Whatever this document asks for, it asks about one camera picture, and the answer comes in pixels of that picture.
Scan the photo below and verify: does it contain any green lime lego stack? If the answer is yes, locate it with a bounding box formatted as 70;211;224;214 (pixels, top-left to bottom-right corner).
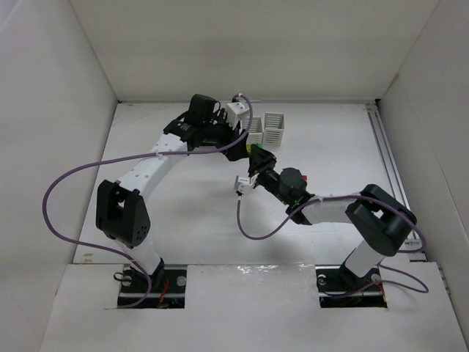
246;144;263;155

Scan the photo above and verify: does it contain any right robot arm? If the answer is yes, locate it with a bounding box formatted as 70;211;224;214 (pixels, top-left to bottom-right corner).
248;145;417;292

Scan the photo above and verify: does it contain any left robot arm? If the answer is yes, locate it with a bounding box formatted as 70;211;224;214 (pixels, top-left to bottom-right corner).
95;94;254;286

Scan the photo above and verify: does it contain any white slotted bin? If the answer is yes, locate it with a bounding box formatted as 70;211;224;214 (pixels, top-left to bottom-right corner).
246;116;264;144
262;112;285;147

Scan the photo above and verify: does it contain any white slotted bin far right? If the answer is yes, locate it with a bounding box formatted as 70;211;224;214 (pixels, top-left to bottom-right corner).
262;112;285;147

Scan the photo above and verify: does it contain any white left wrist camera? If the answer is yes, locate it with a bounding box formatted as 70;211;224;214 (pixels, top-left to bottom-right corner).
225;102;246;129

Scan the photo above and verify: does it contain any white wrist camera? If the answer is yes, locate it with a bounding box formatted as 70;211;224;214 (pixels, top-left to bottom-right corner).
225;102;246;129
234;175;257;197

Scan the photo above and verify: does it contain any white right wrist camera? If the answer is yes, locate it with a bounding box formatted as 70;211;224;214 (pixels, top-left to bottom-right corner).
234;175;257;197

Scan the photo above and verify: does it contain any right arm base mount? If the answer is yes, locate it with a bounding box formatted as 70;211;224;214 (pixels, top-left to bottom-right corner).
315;265;388;309

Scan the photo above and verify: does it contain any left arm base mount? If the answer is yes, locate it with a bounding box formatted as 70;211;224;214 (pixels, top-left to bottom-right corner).
113;265;188;309

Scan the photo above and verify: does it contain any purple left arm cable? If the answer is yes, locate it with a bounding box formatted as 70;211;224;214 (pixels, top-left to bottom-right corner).
42;93;256;309

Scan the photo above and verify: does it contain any aluminium rail right side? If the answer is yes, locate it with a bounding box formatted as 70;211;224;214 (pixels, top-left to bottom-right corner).
365;101;428;262

